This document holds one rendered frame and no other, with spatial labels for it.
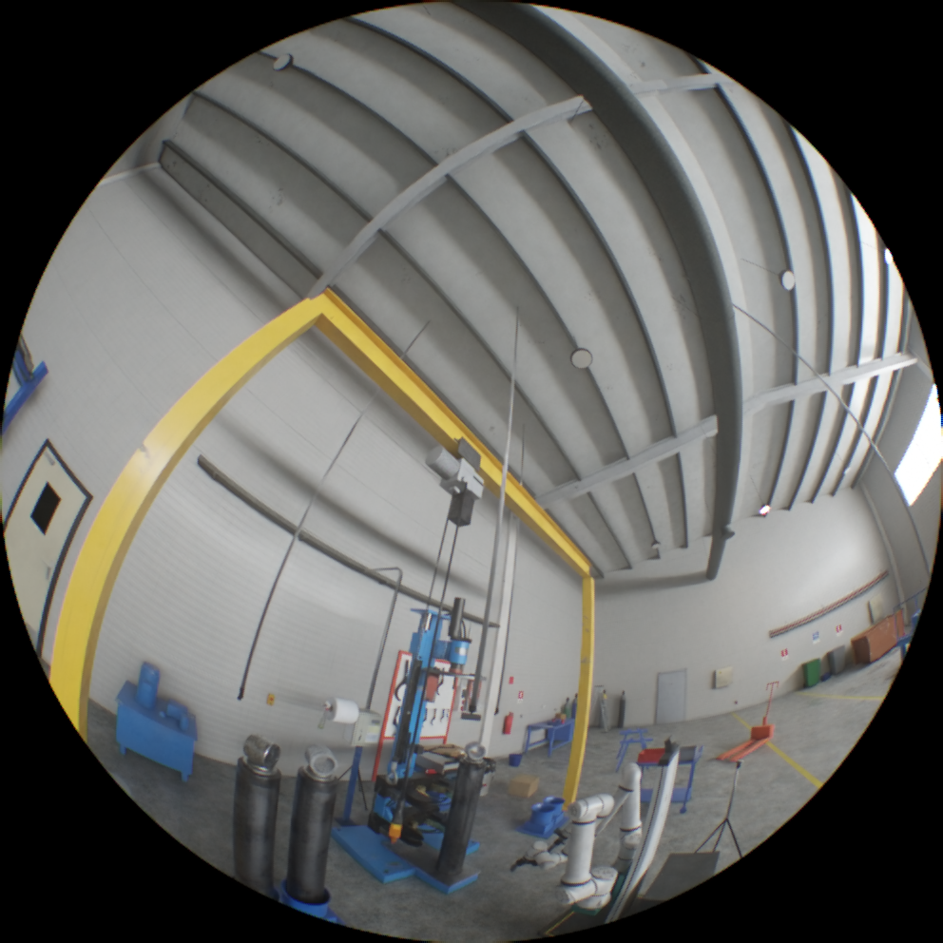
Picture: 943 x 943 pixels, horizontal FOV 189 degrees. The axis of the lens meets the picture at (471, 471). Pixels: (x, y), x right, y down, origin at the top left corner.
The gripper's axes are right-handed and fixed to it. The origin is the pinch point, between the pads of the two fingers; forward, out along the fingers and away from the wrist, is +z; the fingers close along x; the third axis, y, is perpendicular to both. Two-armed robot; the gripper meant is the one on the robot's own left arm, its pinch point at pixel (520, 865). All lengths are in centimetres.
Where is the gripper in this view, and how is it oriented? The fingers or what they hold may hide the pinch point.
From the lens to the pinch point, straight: 249.7
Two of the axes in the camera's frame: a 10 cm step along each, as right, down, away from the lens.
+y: -4.8, 1.0, 8.7
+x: -8.3, -3.6, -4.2
